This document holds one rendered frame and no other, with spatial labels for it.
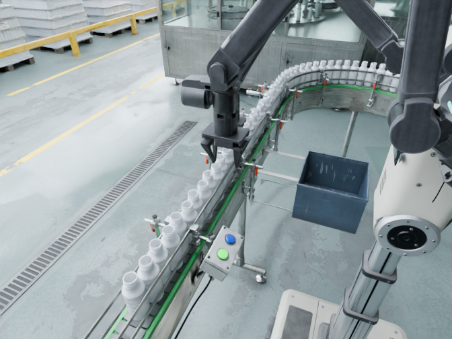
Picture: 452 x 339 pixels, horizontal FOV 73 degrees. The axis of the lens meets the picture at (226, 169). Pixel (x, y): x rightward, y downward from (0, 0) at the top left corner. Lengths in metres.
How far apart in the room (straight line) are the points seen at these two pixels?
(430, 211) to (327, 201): 0.64
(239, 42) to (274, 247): 1.96
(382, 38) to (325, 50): 3.21
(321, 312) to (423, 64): 1.49
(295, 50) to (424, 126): 3.74
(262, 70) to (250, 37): 3.86
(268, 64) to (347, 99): 2.05
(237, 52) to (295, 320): 1.48
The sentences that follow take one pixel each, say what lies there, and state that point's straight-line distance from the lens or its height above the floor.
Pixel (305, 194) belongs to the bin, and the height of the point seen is 0.90.
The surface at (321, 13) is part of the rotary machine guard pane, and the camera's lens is 4.20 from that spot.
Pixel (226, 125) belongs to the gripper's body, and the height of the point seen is 1.52.
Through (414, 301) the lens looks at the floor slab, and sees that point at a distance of 2.46.
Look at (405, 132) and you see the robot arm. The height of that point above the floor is 1.58.
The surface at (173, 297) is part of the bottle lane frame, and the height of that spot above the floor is 0.98.
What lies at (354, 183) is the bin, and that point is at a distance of 1.80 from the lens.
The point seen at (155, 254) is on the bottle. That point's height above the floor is 1.14.
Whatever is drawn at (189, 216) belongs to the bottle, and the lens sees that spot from 1.02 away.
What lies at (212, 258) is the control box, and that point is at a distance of 0.92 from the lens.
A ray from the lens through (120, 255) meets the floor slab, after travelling 2.47.
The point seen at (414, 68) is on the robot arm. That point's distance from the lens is 0.61.
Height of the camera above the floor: 1.85
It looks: 36 degrees down
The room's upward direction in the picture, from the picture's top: straight up
